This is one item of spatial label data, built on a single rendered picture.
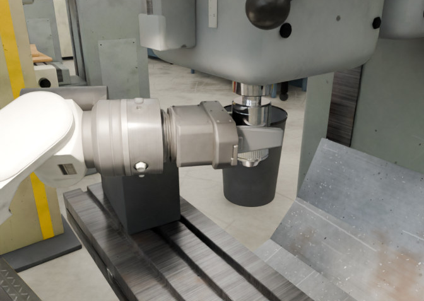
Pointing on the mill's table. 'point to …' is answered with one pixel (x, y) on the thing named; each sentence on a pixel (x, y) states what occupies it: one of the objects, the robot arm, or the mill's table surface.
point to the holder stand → (145, 198)
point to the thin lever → (284, 91)
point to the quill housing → (282, 33)
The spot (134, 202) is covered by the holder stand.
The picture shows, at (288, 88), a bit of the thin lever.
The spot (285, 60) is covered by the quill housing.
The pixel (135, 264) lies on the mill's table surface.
